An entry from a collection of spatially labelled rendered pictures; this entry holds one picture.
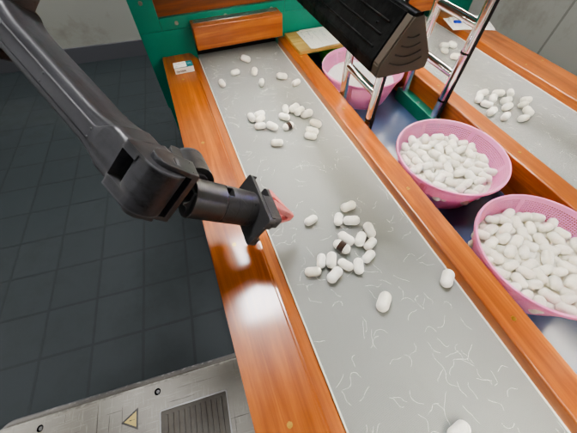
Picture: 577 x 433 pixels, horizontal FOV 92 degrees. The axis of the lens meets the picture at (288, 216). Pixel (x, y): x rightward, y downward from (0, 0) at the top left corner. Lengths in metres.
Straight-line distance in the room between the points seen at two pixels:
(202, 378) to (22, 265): 1.28
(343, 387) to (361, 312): 0.12
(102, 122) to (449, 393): 0.61
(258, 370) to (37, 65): 0.51
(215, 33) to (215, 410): 1.07
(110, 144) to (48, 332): 1.30
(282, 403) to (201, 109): 0.73
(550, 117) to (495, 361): 0.76
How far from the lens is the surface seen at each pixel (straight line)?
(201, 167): 0.43
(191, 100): 0.92
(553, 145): 1.04
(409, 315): 0.56
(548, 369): 0.62
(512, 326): 0.62
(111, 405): 0.87
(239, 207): 0.41
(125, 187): 0.37
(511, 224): 0.76
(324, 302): 0.53
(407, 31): 0.43
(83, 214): 1.88
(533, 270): 0.73
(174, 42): 1.16
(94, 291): 1.59
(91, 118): 0.42
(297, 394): 0.48
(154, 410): 0.83
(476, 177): 0.83
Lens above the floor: 1.25
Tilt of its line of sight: 56 degrees down
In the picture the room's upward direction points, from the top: straight up
